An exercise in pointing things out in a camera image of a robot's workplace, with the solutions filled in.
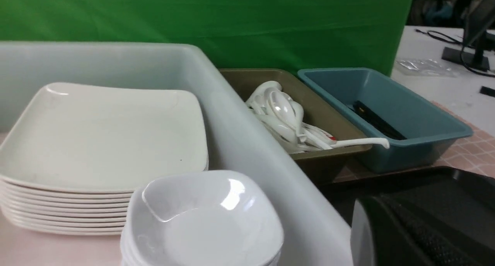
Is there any large white rice plate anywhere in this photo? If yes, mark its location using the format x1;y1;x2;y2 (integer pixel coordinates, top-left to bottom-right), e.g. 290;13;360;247
350;199;377;266

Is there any large white plastic tub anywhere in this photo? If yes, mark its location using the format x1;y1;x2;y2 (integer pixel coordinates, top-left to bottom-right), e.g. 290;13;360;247
0;41;353;266

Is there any pile of white ceramic spoons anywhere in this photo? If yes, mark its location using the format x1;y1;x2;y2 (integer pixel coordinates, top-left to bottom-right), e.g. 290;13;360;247
245;81;390;154

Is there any olive green plastic bin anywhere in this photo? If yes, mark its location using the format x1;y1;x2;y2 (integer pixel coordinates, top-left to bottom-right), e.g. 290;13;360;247
220;68;371;184

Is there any stack of white small bowls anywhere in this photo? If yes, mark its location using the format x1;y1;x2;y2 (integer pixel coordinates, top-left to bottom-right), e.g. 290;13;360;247
120;170;284;266

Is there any pile of black chopsticks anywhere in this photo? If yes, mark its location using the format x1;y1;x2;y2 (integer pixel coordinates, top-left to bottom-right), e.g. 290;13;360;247
347;101;407;140

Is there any green backdrop cloth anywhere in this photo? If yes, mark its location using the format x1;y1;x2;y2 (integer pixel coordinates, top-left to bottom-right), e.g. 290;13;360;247
0;0;412;75

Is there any stack of white square plates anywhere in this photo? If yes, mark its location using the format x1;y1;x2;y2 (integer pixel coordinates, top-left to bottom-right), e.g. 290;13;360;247
1;83;209;236

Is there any blue plastic bin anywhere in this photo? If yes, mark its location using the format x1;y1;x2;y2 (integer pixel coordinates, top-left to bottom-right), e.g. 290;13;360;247
298;68;473;173

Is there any clear plastic bag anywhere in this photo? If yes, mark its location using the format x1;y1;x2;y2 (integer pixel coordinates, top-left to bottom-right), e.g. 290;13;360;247
394;58;460;77

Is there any black serving tray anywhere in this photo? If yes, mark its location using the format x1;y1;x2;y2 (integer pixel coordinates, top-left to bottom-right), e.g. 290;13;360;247
319;166;495;266

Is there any pink checkered tablecloth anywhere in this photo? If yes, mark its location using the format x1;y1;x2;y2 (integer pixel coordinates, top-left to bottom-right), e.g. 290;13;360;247
334;102;495;182

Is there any black monitor stand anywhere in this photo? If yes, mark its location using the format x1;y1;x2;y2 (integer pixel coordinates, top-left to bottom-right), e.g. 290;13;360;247
442;0;495;78

